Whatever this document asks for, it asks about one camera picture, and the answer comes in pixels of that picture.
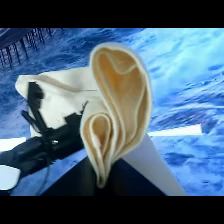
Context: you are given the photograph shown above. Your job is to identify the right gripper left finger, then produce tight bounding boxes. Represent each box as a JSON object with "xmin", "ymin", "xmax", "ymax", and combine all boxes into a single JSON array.
[{"xmin": 42, "ymin": 155, "xmax": 100, "ymax": 197}]

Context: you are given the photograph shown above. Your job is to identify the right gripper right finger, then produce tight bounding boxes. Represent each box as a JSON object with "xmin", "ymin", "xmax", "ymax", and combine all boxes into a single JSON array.
[{"xmin": 105, "ymin": 157, "xmax": 167, "ymax": 197}]

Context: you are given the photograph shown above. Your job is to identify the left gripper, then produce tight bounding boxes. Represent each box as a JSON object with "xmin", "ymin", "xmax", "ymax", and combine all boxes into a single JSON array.
[{"xmin": 40, "ymin": 112, "xmax": 85, "ymax": 158}]

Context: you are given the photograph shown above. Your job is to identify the cream garment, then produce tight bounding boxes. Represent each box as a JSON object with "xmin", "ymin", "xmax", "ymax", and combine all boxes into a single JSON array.
[{"xmin": 14, "ymin": 41, "xmax": 186, "ymax": 197}]

